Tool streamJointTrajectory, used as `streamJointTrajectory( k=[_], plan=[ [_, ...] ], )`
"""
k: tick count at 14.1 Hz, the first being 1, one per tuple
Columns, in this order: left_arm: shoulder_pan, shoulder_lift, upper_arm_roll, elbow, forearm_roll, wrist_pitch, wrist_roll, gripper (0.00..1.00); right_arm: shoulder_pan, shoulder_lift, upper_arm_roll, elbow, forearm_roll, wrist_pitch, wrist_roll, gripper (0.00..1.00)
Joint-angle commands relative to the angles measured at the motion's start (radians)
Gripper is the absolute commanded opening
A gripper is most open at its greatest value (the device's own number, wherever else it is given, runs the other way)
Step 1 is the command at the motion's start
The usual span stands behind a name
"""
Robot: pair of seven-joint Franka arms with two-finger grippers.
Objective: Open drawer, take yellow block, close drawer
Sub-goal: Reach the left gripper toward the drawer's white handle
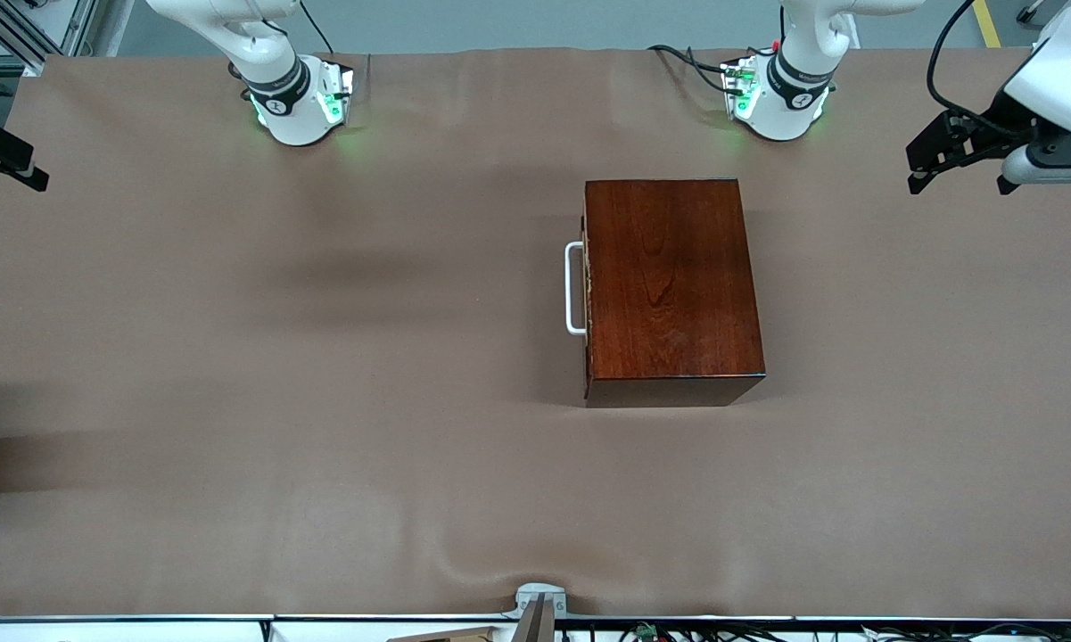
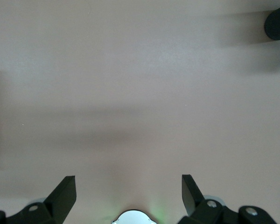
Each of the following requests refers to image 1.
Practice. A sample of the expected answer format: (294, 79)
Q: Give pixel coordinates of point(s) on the grey metal clamp bracket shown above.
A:
(539, 591)

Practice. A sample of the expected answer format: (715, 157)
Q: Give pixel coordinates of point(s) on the brown cardboard piece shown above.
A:
(450, 635)

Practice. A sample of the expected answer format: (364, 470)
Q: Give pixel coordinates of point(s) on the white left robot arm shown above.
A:
(794, 107)

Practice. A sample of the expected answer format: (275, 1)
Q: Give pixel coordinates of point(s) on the yellow floor tape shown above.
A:
(987, 25)

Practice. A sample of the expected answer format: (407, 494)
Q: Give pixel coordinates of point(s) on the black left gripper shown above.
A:
(994, 118)

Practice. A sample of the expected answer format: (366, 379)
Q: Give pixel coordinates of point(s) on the dark brown wooden cabinet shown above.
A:
(669, 276)

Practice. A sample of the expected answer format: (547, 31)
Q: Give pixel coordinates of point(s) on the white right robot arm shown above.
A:
(290, 107)

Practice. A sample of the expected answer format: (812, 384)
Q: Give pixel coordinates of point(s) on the brown table cloth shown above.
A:
(321, 446)

